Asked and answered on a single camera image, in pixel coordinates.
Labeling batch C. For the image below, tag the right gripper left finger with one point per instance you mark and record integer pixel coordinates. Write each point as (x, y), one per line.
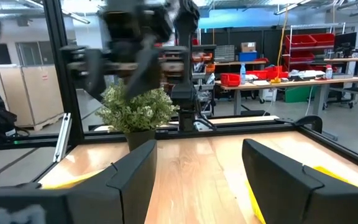
(129, 186)

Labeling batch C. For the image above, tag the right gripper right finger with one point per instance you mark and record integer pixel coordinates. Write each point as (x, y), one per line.
(272, 180)

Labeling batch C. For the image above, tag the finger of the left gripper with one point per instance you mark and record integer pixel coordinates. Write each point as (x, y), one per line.
(143, 74)
(95, 74)

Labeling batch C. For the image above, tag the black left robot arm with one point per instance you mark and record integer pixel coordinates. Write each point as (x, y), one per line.
(185, 93)

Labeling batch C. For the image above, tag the yellow plastic basket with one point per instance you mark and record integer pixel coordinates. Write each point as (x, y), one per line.
(255, 202)

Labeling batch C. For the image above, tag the parts rack orange bins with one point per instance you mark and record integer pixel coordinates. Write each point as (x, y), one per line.
(204, 71)

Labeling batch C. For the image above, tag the potted green plant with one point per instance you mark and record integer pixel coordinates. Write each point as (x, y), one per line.
(135, 115)

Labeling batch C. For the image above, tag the grey drawer organizer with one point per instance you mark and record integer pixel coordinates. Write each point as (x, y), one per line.
(224, 53)

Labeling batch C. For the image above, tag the red plastic bin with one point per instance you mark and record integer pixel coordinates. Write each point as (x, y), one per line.
(230, 80)

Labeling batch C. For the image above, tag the window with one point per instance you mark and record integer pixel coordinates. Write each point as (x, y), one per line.
(34, 53)

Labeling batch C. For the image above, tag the beige wooden crate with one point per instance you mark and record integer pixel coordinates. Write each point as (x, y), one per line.
(30, 93)

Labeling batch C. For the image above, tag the clear water bottle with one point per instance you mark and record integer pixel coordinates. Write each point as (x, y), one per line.
(243, 74)

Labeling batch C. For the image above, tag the blue plastic bin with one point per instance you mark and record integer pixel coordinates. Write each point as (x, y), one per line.
(247, 56)

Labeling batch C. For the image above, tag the cardboard box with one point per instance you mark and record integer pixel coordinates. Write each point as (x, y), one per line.
(248, 46)

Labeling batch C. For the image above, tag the white container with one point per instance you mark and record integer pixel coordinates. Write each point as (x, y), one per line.
(267, 95)

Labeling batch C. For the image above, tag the green box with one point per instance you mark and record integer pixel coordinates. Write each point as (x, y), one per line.
(297, 95)

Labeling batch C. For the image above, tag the red bins stack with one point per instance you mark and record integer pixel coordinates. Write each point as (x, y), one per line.
(267, 74)

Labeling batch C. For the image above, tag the wooden workbench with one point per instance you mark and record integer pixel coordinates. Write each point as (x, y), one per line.
(291, 83)

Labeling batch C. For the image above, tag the white bottle red cap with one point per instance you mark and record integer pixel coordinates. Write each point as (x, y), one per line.
(329, 73)

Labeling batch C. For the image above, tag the shelf with red bins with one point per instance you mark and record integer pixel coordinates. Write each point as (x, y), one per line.
(300, 40)

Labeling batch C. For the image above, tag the grey workbench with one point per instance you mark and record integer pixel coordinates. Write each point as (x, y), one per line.
(346, 59)

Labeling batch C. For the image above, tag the black aluminium rig frame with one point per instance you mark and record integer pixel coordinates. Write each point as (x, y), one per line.
(57, 62)

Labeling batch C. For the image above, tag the silver metal bracket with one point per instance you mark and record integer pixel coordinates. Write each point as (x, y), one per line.
(62, 137)

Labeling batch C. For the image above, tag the black corner bracket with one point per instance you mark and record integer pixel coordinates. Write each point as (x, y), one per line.
(309, 119)

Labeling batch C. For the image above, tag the black frame foot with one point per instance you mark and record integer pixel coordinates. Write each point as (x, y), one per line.
(26, 185)

